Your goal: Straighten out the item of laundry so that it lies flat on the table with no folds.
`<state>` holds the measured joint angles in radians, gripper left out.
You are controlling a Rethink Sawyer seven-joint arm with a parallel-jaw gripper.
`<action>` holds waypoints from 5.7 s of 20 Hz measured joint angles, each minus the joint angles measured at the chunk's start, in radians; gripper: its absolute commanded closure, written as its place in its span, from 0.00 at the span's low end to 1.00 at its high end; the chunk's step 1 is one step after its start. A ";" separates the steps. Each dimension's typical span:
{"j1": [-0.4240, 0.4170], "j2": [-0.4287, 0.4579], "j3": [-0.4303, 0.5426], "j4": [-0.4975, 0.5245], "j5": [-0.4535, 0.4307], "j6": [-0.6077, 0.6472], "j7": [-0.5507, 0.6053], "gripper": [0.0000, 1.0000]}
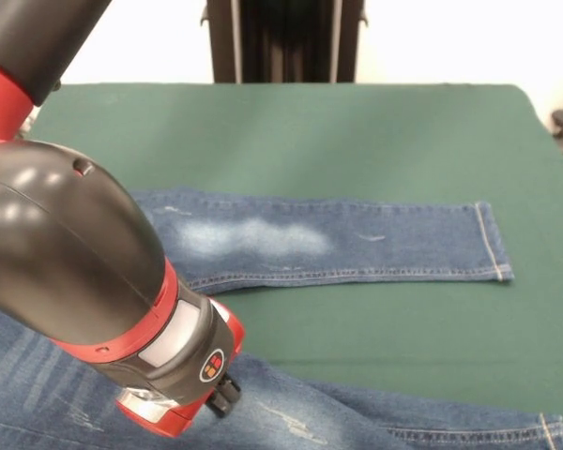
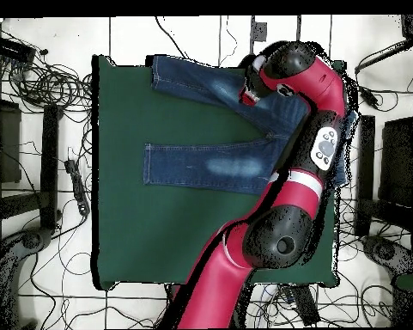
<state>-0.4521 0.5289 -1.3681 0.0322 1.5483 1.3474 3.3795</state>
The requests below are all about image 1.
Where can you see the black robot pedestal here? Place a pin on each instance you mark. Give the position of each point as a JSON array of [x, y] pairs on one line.
[[281, 42]]

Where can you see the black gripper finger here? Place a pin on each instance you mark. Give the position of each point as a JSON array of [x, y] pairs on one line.
[[232, 386], [218, 405]]

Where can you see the dark green table cloth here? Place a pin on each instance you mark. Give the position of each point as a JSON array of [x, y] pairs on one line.
[[356, 140]]

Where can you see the blue denim jeans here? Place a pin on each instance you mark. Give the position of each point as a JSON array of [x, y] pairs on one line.
[[333, 239]]

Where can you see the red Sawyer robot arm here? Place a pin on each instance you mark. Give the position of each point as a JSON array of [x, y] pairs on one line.
[[75, 244]]

